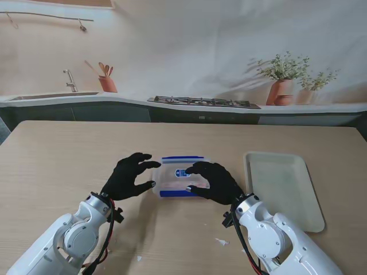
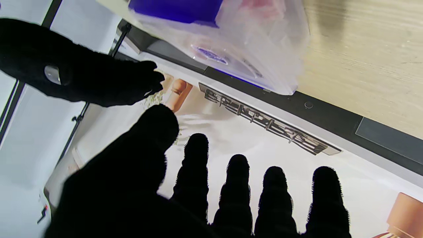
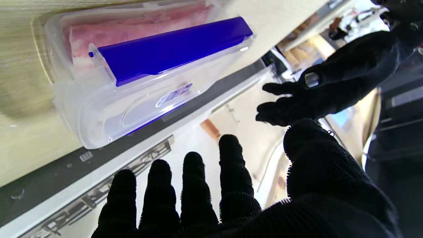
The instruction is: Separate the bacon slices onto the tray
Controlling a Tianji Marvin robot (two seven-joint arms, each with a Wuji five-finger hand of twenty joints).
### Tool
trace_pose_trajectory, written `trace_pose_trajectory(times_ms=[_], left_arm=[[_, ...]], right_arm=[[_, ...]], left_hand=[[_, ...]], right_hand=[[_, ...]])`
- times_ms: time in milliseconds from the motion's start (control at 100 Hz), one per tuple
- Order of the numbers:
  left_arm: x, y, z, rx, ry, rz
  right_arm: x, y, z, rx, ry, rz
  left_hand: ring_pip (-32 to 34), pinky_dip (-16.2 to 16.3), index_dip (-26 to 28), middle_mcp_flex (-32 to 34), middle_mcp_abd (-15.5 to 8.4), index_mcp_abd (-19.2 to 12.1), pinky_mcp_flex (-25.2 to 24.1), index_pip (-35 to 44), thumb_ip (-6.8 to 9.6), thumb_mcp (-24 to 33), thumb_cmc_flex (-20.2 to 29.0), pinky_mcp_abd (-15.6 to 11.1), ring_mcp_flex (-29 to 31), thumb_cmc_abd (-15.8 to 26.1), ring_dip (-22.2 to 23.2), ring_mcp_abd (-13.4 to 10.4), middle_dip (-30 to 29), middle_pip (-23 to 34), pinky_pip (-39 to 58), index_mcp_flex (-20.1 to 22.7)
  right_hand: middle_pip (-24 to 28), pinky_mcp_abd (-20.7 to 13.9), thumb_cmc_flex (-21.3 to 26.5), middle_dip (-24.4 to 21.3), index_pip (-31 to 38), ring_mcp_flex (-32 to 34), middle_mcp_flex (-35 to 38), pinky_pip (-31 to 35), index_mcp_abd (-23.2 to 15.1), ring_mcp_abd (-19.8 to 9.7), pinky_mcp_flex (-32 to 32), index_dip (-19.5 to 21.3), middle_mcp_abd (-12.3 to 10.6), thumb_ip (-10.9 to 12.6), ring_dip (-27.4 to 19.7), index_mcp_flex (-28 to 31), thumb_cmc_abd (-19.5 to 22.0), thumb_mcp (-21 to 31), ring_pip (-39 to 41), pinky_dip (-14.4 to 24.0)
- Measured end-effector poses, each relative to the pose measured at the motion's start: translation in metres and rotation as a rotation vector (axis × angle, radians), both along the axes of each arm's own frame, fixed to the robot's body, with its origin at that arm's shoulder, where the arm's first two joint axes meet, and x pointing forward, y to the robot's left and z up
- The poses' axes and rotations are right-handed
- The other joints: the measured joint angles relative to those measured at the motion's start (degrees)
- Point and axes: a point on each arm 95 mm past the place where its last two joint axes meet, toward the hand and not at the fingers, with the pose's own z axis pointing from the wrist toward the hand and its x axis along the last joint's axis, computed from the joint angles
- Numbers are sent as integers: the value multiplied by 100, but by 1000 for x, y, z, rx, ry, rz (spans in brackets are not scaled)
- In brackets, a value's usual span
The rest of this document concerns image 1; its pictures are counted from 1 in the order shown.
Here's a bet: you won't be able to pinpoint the right arm black red cables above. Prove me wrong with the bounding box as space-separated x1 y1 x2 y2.
229 206 270 275

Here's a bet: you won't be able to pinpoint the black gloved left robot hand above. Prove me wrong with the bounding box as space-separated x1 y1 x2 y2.
100 152 162 202

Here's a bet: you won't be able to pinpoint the clear container with blue clips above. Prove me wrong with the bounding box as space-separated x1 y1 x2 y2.
151 155 213 199

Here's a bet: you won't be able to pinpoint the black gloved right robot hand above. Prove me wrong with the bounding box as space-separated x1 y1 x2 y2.
185 161 245 206

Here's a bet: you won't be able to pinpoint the printed kitchen backdrop cloth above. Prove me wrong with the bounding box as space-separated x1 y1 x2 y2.
0 0 367 127

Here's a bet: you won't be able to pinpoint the clear lid with blue label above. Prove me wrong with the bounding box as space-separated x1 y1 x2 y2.
151 156 212 195

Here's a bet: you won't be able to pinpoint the left arm black red cables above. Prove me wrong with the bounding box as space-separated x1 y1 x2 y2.
83 197 124 275

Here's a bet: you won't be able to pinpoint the arm black red cables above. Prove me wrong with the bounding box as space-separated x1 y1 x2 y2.
83 197 124 275
229 206 270 275

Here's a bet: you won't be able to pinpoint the beige rectangular tray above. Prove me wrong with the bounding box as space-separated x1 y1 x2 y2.
243 151 326 233

